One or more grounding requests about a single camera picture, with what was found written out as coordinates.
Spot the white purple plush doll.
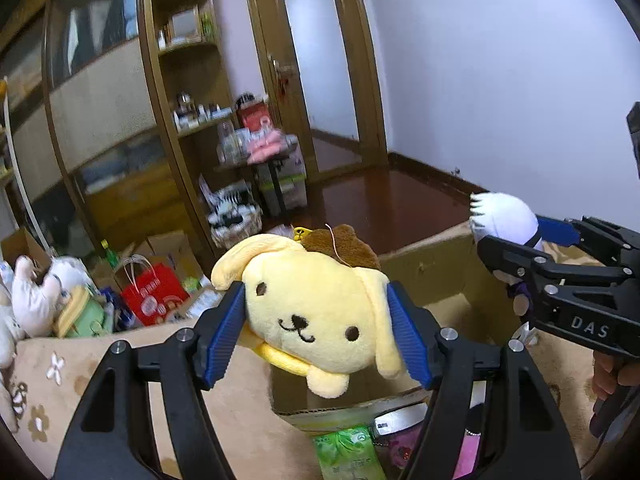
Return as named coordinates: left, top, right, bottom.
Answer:
left=469, top=192, right=544, bottom=347

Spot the pink bear plush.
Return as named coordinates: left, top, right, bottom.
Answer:
left=388, top=426, right=480, bottom=479

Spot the green tissue pack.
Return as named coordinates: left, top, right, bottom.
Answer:
left=312, top=426, right=386, bottom=480

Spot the yellow dog plush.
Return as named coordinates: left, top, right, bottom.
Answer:
left=210, top=234, right=404, bottom=399

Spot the right hand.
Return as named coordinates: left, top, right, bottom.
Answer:
left=591, top=351, right=640, bottom=400

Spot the cardboard box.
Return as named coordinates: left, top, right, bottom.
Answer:
left=269, top=219, right=606, bottom=430

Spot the beige flower blanket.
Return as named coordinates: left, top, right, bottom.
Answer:
left=4, top=334, right=597, bottom=479

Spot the green yellow plush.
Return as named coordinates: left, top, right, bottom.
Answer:
left=53, top=285, right=108, bottom=338

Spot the red paper bag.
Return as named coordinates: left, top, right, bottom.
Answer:
left=118, top=255, right=189, bottom=326

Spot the white rabbit plush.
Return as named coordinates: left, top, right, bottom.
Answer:
left=11, top=256, right=94, bottom=338

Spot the green bottle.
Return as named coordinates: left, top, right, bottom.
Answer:
left=101, top=240, right=119, bottom=269

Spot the open cardboard carton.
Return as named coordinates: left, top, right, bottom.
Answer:
left=1, top=228, right=51, bottom=271

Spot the wicker basket with clothes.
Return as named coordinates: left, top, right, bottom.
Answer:
left=198, top=176, right=262, bottom=249

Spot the plastic storage bin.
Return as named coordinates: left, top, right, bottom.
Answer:
left=257, top=134, right=307, bottom=216

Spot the small black table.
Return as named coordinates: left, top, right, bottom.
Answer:
left=215, top=145, right=307, bottom=224

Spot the pink cloth pile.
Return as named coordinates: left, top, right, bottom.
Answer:
left=246, top=129, right=288, bottom=165

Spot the wooden door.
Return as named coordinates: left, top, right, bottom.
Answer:
left=248, top=0, right=387, bottom=181

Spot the red gift bag on table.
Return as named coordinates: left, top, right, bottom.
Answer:
left=236, top=100, right=273, bottom=132

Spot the wooden shelf cabinet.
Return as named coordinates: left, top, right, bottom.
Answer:
left=137, top=0, right=255, bottom=269

